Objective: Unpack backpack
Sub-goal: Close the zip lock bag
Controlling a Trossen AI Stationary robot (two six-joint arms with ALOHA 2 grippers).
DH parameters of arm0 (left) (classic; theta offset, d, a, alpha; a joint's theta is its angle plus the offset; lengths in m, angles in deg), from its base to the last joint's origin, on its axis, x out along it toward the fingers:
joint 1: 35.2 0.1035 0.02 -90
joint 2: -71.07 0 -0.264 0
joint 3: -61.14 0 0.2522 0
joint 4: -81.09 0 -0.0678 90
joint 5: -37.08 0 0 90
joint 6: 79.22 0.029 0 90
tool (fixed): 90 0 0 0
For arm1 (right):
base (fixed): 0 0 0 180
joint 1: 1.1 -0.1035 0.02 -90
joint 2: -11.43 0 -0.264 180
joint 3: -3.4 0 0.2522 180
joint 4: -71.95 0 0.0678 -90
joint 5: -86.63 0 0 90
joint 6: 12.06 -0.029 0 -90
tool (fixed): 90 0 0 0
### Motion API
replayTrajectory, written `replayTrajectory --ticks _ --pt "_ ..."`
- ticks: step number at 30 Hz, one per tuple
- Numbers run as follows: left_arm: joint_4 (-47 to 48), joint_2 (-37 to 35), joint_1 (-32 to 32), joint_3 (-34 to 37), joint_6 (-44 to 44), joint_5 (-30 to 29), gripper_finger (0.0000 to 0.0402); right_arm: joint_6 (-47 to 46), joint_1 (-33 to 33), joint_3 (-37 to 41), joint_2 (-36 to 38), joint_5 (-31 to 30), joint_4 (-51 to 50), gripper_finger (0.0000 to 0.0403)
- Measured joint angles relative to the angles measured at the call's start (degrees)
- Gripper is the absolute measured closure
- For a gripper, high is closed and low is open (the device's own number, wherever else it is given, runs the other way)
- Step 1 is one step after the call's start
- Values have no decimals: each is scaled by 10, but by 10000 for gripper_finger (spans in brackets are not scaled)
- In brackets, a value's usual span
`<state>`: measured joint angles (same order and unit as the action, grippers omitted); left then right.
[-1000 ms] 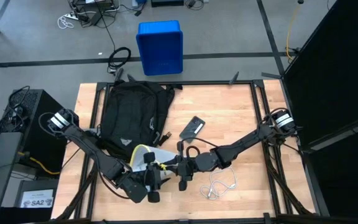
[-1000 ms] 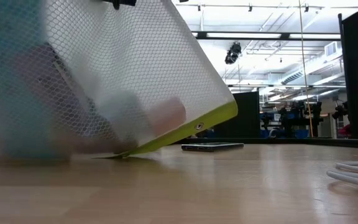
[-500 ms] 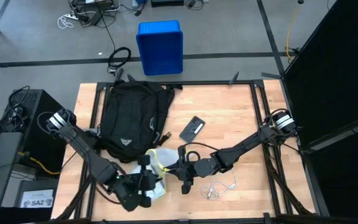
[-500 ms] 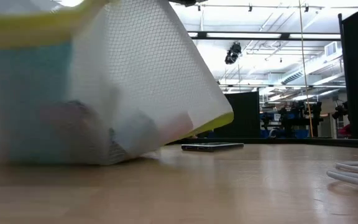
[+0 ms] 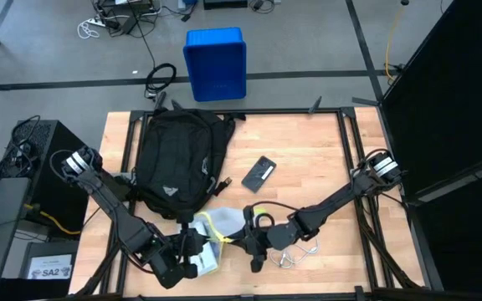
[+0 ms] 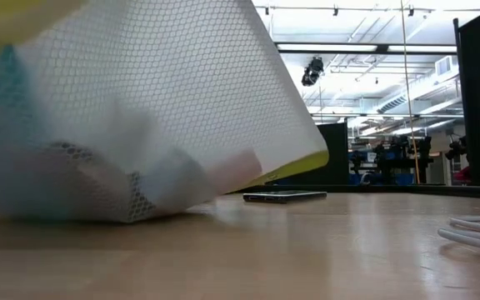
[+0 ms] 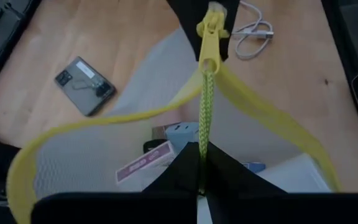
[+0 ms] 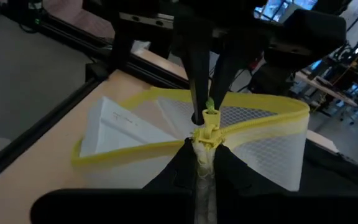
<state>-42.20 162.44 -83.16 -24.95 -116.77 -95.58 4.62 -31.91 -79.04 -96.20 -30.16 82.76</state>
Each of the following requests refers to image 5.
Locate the black case under label sheet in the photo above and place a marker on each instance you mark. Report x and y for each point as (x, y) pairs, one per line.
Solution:
(48, 248)

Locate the white mesh pouch yellow zipper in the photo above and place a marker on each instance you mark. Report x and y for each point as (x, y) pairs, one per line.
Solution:
(228, 219)

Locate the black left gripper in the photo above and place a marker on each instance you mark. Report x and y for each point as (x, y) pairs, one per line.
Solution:
(167, 267)

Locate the black aluminium table frame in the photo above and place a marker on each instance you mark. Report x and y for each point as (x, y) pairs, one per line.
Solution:
(241, 112)

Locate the silver power bank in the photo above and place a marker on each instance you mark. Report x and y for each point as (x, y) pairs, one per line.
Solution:
(259, 173)

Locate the black equipment box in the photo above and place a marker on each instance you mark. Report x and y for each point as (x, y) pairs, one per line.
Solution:
(224, 4)

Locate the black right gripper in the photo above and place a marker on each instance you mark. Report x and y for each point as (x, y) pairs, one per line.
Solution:
(283, 236)

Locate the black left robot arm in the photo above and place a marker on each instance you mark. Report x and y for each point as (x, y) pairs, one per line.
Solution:
(111, 209)

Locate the black backpack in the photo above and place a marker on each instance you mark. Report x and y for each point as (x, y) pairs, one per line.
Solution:
(174, 159)

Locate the white SA2 label sheet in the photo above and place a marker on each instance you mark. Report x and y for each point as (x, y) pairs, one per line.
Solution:
(50, 267)

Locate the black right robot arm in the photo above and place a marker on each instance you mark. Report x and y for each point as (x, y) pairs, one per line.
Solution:
(337, 196)

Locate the black computer tower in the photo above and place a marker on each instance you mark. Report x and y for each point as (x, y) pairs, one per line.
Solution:
(57, 138)

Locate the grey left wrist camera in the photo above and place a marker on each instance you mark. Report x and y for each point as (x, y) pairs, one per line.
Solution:
(188, 244)

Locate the black partition curtain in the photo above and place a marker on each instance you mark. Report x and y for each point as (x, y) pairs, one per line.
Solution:
(454, 83)

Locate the blue plastic bin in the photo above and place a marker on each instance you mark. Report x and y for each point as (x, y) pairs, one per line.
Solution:
(216, 62)

